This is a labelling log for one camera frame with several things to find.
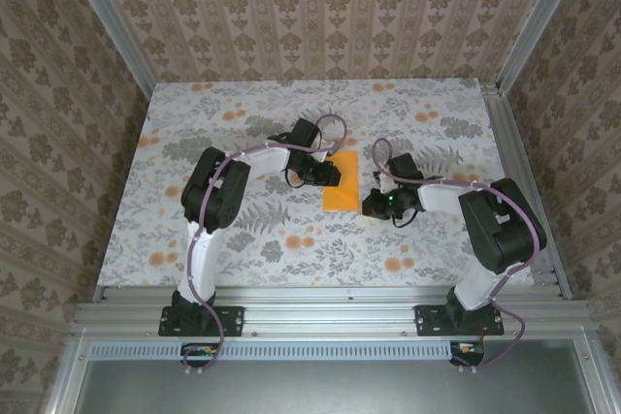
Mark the orange paper sheet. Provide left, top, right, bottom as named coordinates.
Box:
left=322, top=150, right=360, bottom=212

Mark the floral printed table cover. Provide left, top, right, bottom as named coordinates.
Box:
left=96, top=78, right=535, bottom=288

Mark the black connector board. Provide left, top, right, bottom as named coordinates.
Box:
left=449, top=340, right=486, bottom=366
left=181, top=343, right=222, bottom=367

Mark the grey metal panel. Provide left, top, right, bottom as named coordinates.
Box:
left=72, top=358, right=601, bottom=414

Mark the aluminium frame rail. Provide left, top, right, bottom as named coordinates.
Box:
left=72, top=285, right=591, bottom=337

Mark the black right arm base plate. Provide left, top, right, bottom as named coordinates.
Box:
left=415, top=304, right=506, bottom=337

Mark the aluminium side rail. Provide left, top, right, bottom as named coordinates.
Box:
left=479, top=83, right=573, bottom=300

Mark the grey slotted cable duct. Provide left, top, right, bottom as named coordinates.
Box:
left=89, top=341, right=455, bottom=361

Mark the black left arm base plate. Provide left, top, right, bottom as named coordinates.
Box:
left=159, top=305, right=245, bottom=337

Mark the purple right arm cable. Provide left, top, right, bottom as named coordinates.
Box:
left=372, top=137, right=548, bottom=371

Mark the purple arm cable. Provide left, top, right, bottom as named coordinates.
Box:
left=372, top=137, right=548, bottom=371
left=182, top=114, right=348, bottom=377

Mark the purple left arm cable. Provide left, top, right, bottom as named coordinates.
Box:
left=182, top=114, right=348, bottom=377

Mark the aluminium frame post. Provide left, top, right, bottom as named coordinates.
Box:
left=494, top=0, right=591, bottom=95
left=56, top=0, right=159, bottom=99

